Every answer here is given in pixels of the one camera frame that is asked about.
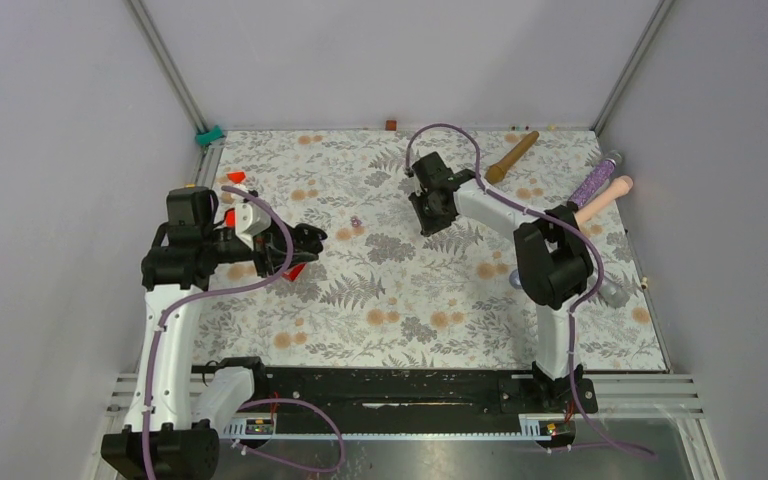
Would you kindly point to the teal arch block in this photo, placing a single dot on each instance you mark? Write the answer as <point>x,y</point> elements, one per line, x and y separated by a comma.
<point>206,138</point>

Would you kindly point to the red rectangular block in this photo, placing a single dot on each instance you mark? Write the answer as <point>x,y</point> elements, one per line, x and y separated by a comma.
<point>230,218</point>

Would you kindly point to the red triangular block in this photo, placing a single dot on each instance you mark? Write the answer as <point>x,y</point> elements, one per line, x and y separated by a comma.
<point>236,177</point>

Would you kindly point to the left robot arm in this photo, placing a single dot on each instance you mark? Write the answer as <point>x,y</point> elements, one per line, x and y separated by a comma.
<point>166,433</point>

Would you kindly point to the floral patterned mat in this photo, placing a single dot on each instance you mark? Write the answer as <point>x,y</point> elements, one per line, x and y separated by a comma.
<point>381,294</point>

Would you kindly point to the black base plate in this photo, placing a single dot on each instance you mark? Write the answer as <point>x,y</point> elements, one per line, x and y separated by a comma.
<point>383,401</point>

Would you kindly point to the grey metal cylinder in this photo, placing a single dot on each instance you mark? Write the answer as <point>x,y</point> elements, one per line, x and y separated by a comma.
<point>613,294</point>

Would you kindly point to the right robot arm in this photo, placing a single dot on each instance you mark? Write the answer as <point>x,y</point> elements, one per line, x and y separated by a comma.
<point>554,264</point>

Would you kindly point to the red plastic tray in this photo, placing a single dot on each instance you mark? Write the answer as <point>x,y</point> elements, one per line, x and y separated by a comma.
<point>292,274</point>

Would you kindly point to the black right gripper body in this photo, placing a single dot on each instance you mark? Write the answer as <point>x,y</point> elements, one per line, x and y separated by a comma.
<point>431,219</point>

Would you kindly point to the pink flesh-coloured stick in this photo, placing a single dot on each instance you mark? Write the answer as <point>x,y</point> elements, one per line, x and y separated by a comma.
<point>616,189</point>

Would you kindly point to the brown wooden stick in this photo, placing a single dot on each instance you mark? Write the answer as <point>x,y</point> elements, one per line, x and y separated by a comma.
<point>499,170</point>

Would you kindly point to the purple glitter tube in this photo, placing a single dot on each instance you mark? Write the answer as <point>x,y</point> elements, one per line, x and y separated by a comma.
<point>598,176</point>

